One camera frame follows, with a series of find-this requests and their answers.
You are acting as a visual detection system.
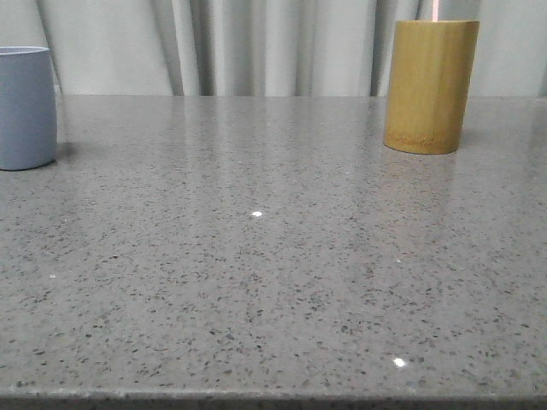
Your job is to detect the bamboo cylinder holder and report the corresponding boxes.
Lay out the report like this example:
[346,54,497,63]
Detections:
[384,20,479,155]

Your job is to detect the blue plastic cup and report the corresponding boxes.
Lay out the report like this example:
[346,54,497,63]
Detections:
[1,46,57,171]

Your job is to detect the white pleated curtain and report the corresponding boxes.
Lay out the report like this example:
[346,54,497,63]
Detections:
[0,0,547,97]

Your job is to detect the pink chopstick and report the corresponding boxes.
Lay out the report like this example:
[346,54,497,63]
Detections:
[432,0,440,22]

